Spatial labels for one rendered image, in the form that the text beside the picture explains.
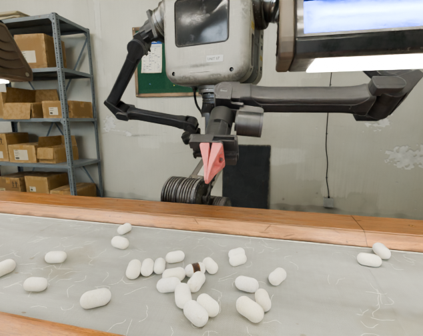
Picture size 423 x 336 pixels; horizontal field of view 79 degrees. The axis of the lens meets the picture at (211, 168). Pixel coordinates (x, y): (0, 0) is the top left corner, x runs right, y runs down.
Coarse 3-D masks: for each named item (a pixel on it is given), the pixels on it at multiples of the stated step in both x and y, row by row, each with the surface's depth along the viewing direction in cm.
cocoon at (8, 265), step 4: (8, 260) 41; (12, 260) 42; (0, 264) 40; (4, 264) 40; (8, 264) 41; (12, 264) 41; (0, 268) 40; (4, 268) 40; (8, 268) 40; (12, 268) 41; (0, 272) 40; (4, 272) 40; (8, 272) 41; (0, 276) 40
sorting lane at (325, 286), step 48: (0, 240) 52; (48, 240) 52; (96, 240) 52; (144, 240) 52; (192, 240) 52; (240, 240) 52; (0, 288) 38; (48, 288) 38; (96, 288) 38; (144, 288) 38; (288, 288) 38; (336, 288) 38; (384, 288) 38
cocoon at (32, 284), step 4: (28, 280) 36; (32, 280) 36; (36, 280) 36; (40, 280) 36; (44, 280) 37; (24, 284) 36; (28, 284) 36; (32, 284) 36; (36, 284) 36; (40, 284) 36; (44, 284) 36; (24, 288) 36; (28, 288) 36; (32, 288) 36; (36, 288) 36; (40, 288) 36; (44, 288) 37
